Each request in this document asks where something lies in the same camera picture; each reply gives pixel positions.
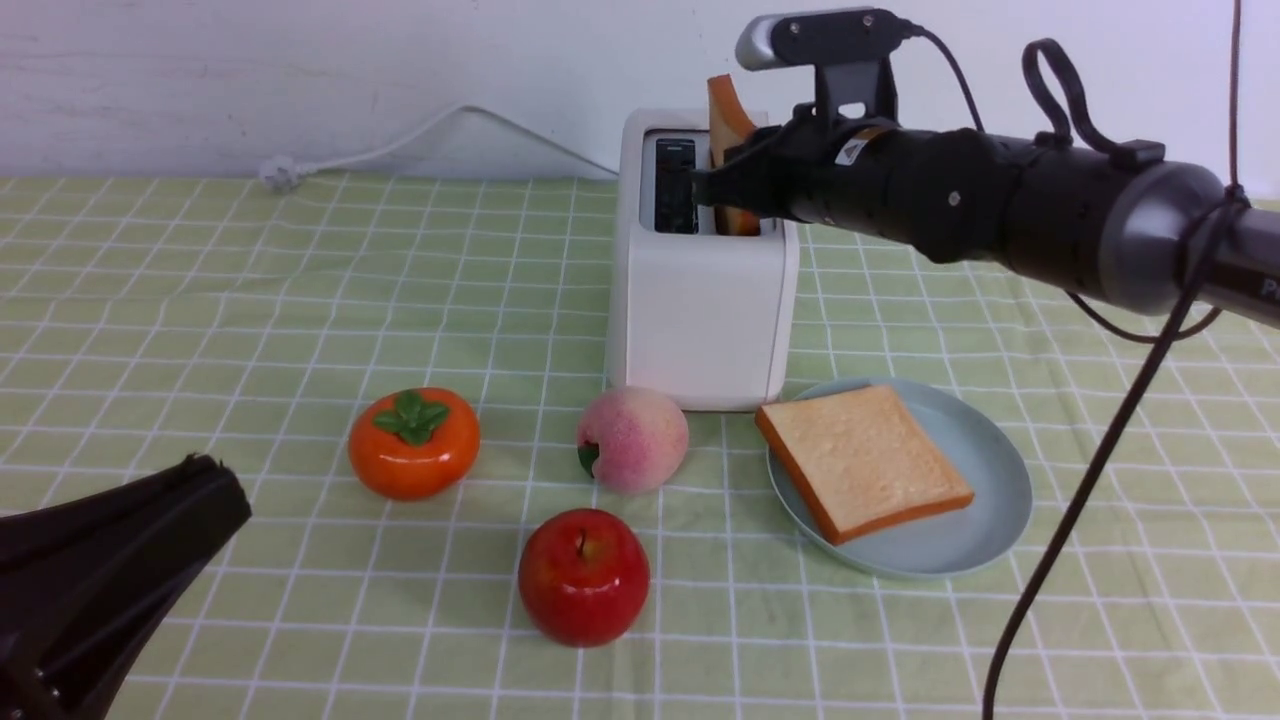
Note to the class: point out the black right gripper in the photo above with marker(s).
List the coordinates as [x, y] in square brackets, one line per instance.
[856, 179]

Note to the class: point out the toast slice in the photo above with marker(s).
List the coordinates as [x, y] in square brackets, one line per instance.
[861, 461]
[729, 126]

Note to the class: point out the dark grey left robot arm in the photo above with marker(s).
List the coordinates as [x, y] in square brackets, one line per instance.
[85, 584]

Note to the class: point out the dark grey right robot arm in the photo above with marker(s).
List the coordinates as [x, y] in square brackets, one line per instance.
[1057, 214]

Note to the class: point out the white two-slot toaster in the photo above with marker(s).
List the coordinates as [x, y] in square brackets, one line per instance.
[703, 318]

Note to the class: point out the pink fake peach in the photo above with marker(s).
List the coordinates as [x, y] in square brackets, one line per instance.
[631, 440]

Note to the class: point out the light blue round plate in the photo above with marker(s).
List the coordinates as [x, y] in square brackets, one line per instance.
[948, 544]

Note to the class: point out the red fake apple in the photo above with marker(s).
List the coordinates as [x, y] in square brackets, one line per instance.
[583, 578]

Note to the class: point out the orange fake persimmon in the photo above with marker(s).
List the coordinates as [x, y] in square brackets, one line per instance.
[414, 444]

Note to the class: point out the green checkered tablecloth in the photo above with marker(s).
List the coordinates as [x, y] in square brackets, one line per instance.
[146, 319]

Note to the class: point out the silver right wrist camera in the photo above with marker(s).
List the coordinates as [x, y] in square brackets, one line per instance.
[849, 50]

